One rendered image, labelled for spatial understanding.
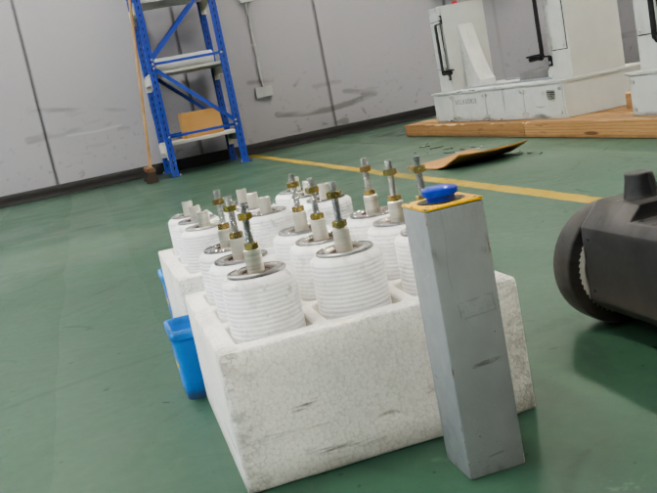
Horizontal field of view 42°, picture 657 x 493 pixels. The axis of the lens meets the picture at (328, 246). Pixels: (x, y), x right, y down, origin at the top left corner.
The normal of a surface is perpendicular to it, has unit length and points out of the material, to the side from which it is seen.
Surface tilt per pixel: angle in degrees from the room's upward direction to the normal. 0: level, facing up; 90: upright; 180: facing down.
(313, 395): 90
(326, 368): 90
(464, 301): 90
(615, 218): 45
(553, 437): 0
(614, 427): 0
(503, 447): 90
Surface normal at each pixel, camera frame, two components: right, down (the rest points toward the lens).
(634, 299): -0.94, 0.23
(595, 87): 0.28, 0.12
